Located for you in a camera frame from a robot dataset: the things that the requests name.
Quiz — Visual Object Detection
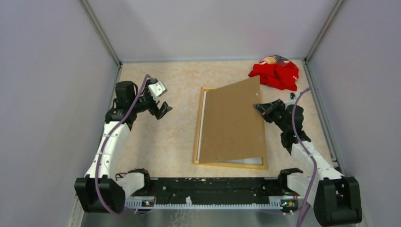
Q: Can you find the red cloth doll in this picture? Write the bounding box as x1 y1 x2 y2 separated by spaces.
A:
248 55 299 91

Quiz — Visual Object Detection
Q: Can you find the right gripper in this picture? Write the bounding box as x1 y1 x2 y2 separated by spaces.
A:
254 99 289 132

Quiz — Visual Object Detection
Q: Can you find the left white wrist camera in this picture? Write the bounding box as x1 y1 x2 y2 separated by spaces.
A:
148 79 168 103

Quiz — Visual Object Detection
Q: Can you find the brown backing board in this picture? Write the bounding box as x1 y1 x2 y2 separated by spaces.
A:
198 76 266 164

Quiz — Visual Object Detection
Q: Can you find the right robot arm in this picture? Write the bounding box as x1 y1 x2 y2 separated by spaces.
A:
254 99 363 227

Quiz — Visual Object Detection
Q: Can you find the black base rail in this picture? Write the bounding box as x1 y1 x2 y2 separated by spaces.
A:
132 177 302 207

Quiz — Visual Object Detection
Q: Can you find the building photo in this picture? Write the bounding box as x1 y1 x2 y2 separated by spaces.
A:
192 89 263 168

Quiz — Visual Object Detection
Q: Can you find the yellow wooden picture frame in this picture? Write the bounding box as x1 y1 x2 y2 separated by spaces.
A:
192 87 268 170

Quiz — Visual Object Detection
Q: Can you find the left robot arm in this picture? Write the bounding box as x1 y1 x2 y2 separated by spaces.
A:
74 77 172 214

